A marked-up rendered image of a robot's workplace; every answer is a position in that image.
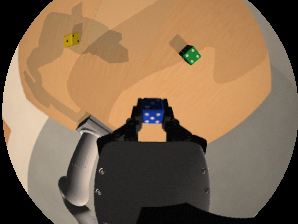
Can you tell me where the blue die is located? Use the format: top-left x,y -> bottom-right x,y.
141,98 -> 164,124

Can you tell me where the yellow die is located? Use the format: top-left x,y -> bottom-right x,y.
64,32 -> 80,48

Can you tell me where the green die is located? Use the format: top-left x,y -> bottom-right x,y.
179,45 -> 201,65

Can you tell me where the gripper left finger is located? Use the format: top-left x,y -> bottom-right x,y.
96,98 -> 143,156

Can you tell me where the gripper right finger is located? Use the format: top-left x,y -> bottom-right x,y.
162,98 -> 207,154

